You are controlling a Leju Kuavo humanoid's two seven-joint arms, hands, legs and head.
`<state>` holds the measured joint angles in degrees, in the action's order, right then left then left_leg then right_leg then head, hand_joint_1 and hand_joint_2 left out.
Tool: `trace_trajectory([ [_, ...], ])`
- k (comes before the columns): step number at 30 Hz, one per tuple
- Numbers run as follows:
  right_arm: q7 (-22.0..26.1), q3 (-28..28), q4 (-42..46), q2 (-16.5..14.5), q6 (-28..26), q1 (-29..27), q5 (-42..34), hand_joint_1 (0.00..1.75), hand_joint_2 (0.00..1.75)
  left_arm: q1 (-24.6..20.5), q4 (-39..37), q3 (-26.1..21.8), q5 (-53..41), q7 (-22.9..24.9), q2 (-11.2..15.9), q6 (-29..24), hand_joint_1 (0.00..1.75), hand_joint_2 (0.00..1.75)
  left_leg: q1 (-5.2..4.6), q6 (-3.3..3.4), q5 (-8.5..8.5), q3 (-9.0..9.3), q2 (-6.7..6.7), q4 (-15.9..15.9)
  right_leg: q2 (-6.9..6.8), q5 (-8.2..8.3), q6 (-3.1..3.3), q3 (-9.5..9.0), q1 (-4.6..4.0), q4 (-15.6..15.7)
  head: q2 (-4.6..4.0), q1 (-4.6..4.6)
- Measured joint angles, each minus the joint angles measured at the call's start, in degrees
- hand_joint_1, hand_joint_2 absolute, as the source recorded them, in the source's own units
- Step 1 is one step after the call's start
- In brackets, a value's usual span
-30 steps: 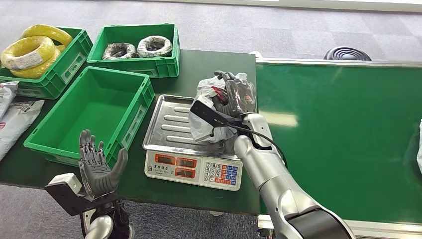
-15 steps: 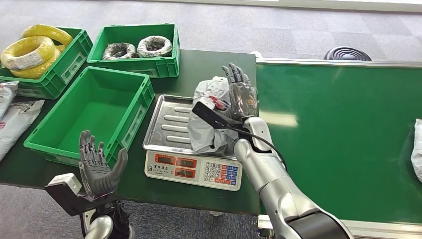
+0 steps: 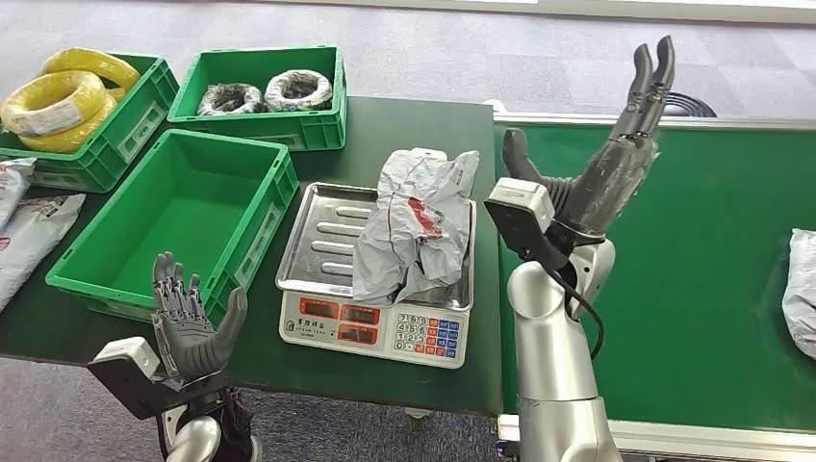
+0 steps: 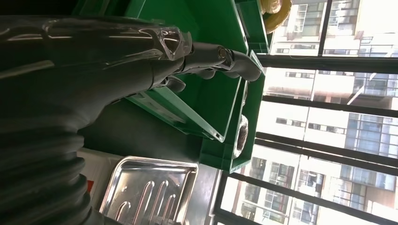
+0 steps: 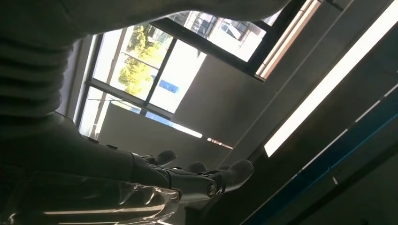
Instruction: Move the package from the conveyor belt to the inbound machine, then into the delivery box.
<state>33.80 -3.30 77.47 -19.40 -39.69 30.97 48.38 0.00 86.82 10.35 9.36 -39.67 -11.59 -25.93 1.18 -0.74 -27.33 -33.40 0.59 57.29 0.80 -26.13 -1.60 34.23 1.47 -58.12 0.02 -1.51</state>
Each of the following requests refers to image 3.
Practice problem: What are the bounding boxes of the large white mailer bag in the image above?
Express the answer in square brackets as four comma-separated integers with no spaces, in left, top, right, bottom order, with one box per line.
[0,192,87,313]

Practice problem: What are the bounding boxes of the yellow wire coil with label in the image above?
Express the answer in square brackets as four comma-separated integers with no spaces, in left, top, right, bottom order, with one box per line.
[0,69,108,137]

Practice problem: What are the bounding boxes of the green crate with black coils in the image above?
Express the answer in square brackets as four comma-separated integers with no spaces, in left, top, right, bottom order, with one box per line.
[166,44,348,152]

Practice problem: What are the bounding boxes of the black round ribbed base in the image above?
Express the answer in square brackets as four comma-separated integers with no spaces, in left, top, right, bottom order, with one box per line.
[662,90,717,119]

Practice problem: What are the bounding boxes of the grey package with red print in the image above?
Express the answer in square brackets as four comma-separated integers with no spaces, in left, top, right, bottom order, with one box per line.
[352,147,480,307]

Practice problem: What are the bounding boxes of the wrapped black wire coil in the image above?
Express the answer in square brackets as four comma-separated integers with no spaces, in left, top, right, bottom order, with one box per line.
[264,68,334,114]
[195,83,265,117]

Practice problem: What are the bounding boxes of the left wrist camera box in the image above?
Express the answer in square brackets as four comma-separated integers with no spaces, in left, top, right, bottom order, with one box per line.
[87,336,186,421]

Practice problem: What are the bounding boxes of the green conveyor belt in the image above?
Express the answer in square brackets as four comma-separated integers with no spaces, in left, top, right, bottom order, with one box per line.
[494,113,816,462]

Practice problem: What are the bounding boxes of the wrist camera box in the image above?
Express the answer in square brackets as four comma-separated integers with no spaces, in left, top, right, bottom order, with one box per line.
[484,177,572,272]
[87,336,186,421]

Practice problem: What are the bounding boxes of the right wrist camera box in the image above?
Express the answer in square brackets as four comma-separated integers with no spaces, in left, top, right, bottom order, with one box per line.
[484,177,572,272]

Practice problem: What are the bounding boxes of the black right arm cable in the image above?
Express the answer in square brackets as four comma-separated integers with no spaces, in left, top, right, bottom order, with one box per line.
[542,261,605,362]

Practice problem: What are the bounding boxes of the electronic scale with steel tray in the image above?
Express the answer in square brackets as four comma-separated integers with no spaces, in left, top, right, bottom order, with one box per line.
[275,181,477,370]

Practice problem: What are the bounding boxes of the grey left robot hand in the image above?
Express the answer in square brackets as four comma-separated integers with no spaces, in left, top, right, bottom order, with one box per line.
[150,251,248,387]

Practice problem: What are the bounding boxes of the green crate with yellow coils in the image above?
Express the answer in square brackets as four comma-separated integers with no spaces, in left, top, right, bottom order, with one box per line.
[0,52,181,193]

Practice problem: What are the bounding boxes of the empty green plastic crate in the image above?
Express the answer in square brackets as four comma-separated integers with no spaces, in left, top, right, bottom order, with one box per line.
[45,129,299,326]

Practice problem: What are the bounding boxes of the small white mailer bag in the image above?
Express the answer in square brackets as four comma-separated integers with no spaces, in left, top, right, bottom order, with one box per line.
[0,157,38,234]

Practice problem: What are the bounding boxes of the plain grey package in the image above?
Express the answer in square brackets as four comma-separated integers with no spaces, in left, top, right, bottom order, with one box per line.
[781,228,816,362]

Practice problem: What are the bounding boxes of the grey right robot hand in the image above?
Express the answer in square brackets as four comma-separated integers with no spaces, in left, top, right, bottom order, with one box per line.
[501,35,677,246]

